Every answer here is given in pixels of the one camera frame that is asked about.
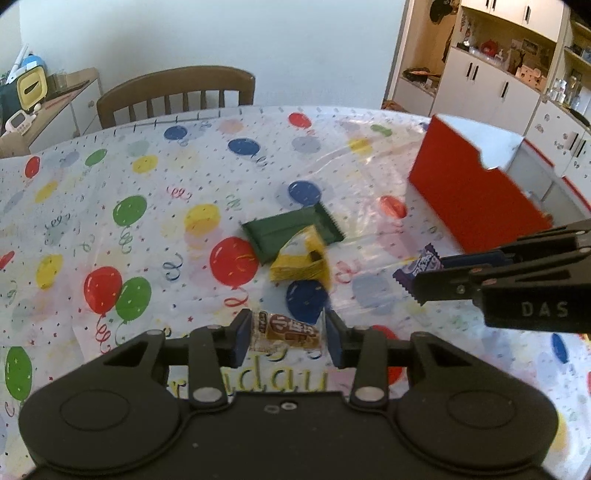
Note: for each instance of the yellow green tissue box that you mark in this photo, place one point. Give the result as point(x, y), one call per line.
point(24, 93)

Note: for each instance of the purple candy wrapper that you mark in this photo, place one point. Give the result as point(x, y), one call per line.
point(428, 260)

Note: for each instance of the brown chocolate bar wrapper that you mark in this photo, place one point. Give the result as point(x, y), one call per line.
point(271, 331)

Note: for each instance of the brown wooden chair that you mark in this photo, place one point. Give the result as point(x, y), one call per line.
point(181, 81)

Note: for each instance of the pink white timer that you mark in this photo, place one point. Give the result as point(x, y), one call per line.
point(20, 122)

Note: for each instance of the dark green snack packet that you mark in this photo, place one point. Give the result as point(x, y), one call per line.
point(268, 235)

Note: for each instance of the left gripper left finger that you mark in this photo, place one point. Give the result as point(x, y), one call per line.
point(209, 349)

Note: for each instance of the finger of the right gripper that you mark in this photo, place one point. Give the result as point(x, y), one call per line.
point(494, 258)
point(445, 284)

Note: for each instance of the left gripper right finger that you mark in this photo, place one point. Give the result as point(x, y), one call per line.
point(364, 349)

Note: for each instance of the balloon pattern tablecloth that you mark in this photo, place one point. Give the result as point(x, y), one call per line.
point(140, 227)

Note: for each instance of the white cabinet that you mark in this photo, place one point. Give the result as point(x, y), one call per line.
point(500, 68)

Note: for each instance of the red white cardboard box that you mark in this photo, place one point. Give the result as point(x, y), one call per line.
point(489, 186)

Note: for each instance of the yellow snack packet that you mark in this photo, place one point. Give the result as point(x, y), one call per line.
point(302, 258)

